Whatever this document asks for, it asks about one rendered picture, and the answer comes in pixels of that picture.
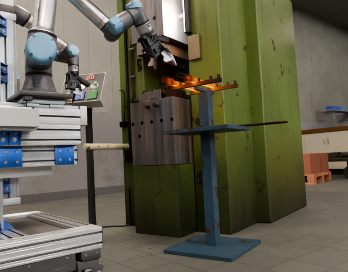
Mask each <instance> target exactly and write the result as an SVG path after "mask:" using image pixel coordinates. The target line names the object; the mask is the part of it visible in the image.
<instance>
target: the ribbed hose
mask: <svg viewBox="0 0 348 272"><path fill-rule="evenodd" d="M125 8H126V7H125V0H122V11H125V10H126V9H125ZM124 49H125V72H126V74H125V75H126V97H127V98H126V100H127V120H128V122H127V123H128V144H129V151H125V162H133V156H132V148H131V126H130V110H129V109H130V107H129V83H128V58H127V34H126V30H125V31H124Z"/></svg>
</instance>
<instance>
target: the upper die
mask: <svg viewBox="0 0 348 272"><path fill-rule="evenodd" d="M164 45H165V46H167V47H168V48H169V50H170V52H171V53H172V55H173V57H174V58H175V59H178V60H181V61H184V62H186V63H187V62H189V58H188V49H187V48H185V47H182V46H179V45H177V44H175V43H172V42H168V43H167V44H164ZM142 49H143V47H142V45H141V43H140V42H139V43H137V56H139V57H142V58H145V56H144V54H143V53H142Z"/></svg>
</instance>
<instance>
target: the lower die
mask: <svg viewBox="0 0 348 272"><path fill-rule="evenodd" d="M162 92H163V90H161V89H160V90H156V89H154V91H153V92H151V91H150V90H149V92H145V93H144V94H141V95H139V102H143V101H148V100H151V99H153V98H158V99H161V98H165V97H163V96H162V95H161V93H162Z"/></svg>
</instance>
